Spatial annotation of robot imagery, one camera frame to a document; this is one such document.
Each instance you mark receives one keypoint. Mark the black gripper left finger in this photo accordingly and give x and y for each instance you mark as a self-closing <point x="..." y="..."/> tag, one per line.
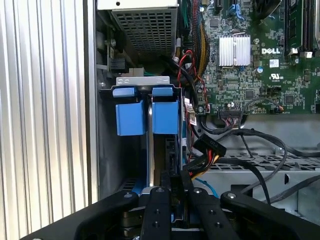
<point x="157" y="215"/>

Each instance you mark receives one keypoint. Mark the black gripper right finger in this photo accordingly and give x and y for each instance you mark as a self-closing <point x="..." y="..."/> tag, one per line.
<point x="210" y="220"/>

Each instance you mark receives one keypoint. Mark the metal disk bay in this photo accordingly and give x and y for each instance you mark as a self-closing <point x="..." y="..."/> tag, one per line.
<point x="142" y="80"/>

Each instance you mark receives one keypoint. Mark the black RAM slot bank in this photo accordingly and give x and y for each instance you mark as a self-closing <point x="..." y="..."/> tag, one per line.
<point x="308" y="30"/>

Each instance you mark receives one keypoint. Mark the green motherboard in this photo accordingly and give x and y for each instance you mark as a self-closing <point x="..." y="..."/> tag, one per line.
<point x="250" y="87"/>

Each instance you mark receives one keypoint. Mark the empty blue disk carrier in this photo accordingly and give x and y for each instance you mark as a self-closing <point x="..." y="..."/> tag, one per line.
<point x="130" y="117"/>

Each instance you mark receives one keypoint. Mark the grey open PC case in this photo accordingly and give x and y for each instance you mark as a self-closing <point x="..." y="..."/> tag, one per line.
<point x="90" y="100"/>

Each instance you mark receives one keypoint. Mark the silver power supply unit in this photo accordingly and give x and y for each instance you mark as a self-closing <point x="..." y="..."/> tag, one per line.
<point x="142" y="30"/>

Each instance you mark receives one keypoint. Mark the silver finned heat sink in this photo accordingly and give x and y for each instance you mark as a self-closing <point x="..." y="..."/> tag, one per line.
<point x="227" y="50"/>

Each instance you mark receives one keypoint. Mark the grey perforated drive cage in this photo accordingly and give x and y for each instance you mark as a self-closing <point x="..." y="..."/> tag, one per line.
<point x="220" y="180"/>

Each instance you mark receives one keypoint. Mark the blue data plug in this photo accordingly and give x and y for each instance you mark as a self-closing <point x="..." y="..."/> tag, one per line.
<point x="236" y="11"/>

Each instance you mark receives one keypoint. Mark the hard disk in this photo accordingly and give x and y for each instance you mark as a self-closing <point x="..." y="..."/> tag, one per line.
<point x="165" y="117"/>

